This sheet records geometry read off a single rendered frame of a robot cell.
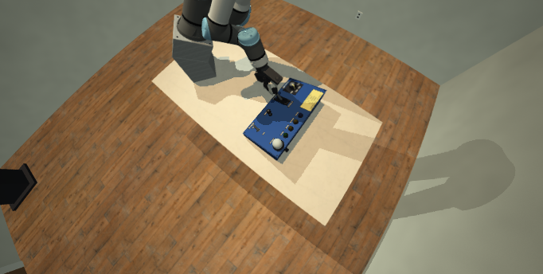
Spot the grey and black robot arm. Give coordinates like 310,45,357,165
177,0,283,85

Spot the blue control console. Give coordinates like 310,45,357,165
243,78,326,158

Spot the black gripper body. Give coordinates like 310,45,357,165
254,63,270,83

